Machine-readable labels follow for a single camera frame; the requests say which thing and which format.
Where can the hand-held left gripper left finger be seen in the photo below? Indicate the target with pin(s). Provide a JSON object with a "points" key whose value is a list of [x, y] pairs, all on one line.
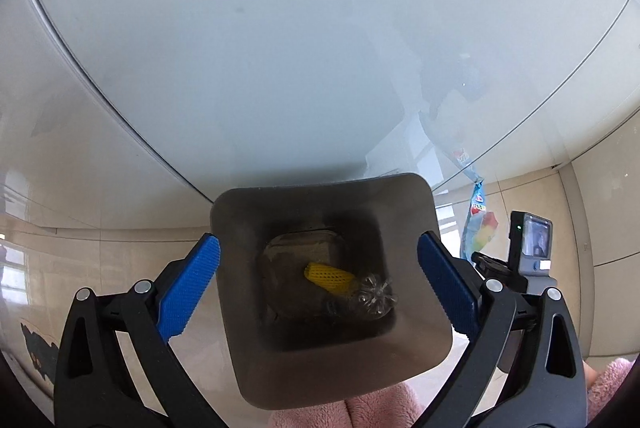
{"points": [[192, 288]]}

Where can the clear plastic bottle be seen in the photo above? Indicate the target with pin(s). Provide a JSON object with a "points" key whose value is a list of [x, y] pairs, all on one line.
{"points": [[372, 298]]}

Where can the grey square trash bin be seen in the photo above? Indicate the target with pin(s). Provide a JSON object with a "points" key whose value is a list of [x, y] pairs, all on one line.
{"points": [[240, 218]]}

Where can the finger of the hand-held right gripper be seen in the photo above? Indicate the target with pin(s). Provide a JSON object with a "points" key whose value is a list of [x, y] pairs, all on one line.
{"points": [[492, 264]]}

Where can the pink fluffy clothing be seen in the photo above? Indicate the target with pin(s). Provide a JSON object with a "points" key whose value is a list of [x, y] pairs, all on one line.
{"points": [[380, 408]]}

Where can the white glossy cabinet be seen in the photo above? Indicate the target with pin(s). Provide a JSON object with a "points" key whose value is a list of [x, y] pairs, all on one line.
{"points": [[250, 58]]}

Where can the blue snack packet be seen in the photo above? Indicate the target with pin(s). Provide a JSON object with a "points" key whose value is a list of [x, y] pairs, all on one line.
{"points": [[479, 218]]}

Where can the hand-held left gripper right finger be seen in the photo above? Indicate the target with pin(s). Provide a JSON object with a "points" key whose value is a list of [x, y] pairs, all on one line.
{"points": [[447, 288]]}

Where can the yellow foam net sleeve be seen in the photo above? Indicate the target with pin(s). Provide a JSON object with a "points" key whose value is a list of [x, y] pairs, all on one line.
{"points": [[330, 278]]}

